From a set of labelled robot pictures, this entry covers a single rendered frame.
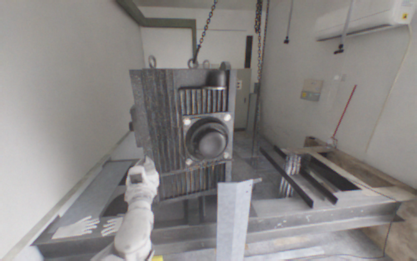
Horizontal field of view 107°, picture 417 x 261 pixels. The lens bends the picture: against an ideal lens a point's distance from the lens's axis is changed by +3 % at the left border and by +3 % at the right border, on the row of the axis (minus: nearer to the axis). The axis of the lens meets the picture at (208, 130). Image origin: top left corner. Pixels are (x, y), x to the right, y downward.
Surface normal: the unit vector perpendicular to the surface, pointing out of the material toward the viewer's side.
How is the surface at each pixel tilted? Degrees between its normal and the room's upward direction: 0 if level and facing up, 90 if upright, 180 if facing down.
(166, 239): 90
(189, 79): 90
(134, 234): 3
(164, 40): 90
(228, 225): 90
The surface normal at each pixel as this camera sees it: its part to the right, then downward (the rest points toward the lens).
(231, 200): 0.01, 0.36
